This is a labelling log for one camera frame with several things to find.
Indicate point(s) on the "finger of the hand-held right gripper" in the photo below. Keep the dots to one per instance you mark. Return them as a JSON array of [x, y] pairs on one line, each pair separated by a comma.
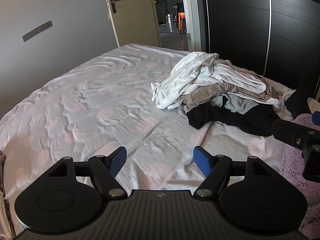
[[285, 130], [316, 118]]

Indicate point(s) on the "bed with pink-dotted sheet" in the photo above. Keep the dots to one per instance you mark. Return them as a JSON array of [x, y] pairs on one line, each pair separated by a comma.
[[87, 105]]

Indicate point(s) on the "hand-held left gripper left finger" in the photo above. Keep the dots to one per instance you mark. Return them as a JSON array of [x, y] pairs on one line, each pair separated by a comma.
[[118, 162]]

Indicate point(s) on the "light grey folded sweater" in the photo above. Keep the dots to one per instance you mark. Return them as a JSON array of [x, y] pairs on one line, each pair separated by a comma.
[[5, 217]]

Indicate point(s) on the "white door frame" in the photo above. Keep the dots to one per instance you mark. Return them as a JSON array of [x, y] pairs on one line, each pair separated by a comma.
[[197, 17]]

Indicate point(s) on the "black garment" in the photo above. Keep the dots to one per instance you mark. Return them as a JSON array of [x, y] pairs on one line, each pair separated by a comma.
[[237, 122]]

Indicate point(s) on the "dark wardrobe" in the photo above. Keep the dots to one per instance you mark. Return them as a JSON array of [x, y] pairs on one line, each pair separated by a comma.
[[237, 17]]

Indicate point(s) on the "grey wall strip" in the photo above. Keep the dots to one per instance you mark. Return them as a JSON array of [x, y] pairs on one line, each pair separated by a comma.
[[37, 31]]

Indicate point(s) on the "grey waffle-knit garment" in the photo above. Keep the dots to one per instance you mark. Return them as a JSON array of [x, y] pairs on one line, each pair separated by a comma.
[[237, 105]]

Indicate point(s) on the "off-white garment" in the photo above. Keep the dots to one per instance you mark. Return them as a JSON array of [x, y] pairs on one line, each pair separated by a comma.
[[232, 77]]

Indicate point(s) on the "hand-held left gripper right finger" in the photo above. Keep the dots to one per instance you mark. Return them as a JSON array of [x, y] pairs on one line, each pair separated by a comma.
[[202, 162]]

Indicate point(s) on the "orange stool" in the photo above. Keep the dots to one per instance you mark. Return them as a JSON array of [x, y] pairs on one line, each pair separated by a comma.
[[182, 16]]

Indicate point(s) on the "beige door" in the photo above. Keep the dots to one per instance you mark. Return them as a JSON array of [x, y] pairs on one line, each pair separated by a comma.
[[135, 17]]

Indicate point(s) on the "potted plant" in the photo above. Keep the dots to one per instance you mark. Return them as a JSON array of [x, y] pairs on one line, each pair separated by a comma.
[[160, 5]]

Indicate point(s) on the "purple fluffy rug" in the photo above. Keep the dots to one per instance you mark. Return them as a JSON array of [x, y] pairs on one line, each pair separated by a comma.
[[313, 200]]

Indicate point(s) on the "white sweatshirt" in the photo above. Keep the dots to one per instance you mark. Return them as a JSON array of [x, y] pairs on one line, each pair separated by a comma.
[[175, 87]]

